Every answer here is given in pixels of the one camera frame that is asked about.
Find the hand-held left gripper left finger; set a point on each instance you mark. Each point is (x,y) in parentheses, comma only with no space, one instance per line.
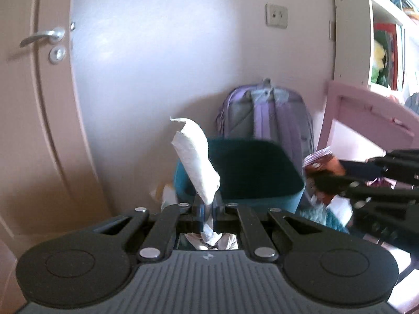
(199,212)

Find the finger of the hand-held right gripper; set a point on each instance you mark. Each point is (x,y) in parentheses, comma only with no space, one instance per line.
(386,166)
(376,209)

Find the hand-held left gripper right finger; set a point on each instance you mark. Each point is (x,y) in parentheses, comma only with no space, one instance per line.
(214,212)

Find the white tissue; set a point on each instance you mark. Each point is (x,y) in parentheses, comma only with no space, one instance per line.
(193,157)

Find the orange brown snack packet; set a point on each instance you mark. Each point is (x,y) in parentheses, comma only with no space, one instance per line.
(329,166)

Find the teal deer print trash bin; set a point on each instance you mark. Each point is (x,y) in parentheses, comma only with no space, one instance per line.
(255,170)

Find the orange white object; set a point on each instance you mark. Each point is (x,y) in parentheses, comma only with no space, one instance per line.
(165,194)

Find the pink wooden chair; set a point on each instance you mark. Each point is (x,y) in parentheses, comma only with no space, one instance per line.
(360,101)

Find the purple grey backpack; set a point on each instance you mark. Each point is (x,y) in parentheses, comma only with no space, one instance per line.
(262,117)

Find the red green picture book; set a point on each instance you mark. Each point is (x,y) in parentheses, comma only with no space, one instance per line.
(391,55)

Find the white bookshelf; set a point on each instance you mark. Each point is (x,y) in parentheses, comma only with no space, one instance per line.
(350,39)

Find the beige door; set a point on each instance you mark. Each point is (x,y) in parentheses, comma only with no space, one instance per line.
(32,121)

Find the silver door lock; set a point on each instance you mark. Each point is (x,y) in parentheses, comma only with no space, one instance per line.
(57,54)

